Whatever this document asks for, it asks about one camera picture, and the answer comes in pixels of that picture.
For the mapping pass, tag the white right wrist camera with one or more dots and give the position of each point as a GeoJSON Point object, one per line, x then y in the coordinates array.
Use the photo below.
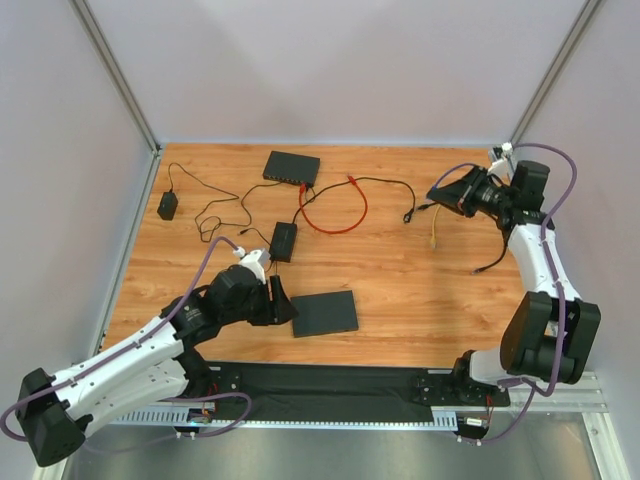
{"type": "Point", "coordinates": [501, 160]}

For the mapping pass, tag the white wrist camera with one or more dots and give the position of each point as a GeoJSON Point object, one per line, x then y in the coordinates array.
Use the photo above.
{"type": "Point", "coordinates": [256, 261]}
{"type": "Point", "coordinates": [501, 160]}

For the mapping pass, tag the black network switch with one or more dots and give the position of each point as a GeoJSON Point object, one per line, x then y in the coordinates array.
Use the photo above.
{"type": "Point", "coordinates": [325, 313]}
{"type": "Point", "coordinates": [290, 168]}

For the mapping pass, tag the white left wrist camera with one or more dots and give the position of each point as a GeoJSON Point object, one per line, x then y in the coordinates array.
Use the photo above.
{"type": "Point", "coordinates": [256, 261]}

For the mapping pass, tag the aluminium frame post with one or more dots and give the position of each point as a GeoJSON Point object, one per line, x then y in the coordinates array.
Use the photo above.
{"type": "Point", "coordinates": [100, 43]}
{"type": "Point", "coordinates": [582, 22]}

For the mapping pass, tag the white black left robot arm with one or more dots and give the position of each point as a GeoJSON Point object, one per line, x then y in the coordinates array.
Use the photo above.
{"type": "Point", "coordinates": [59, 412]}

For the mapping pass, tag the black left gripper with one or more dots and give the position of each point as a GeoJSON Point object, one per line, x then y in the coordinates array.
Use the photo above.
{"type": "Point", "coordinates": [273, 300]}

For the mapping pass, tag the black power adapter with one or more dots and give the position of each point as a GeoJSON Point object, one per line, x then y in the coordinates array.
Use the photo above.
{"type": "Point", "coordinates": [167, 206]}

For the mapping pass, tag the right aluminium frame post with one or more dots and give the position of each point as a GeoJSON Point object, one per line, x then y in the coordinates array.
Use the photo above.
{"type": "Point", "coordinates": [582, 22]}

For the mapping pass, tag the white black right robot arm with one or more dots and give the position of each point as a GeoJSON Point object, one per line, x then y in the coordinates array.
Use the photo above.
{"type": "Point", "coordinates": [551, 334]}

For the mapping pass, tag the left aluminium frame post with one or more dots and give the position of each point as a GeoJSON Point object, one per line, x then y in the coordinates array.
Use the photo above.
{"type": "Point", "coordinates": [100, 43]}

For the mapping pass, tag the small black middle box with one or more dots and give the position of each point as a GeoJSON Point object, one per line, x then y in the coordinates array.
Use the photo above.
{"type": "Point", "coordinates": [283, 241]}

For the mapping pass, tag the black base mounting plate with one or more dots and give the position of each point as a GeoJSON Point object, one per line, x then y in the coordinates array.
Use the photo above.
{"type": "Point", "coordinates": [332, 394]}

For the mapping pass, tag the aluminium front frame rail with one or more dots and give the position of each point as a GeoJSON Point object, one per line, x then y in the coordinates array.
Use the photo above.
{"type": "Point", "coordinates": [568, 435]}

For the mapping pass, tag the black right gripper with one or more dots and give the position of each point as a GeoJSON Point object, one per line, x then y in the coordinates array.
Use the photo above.
{"type": "Point", "coordinates": [470, 190]}

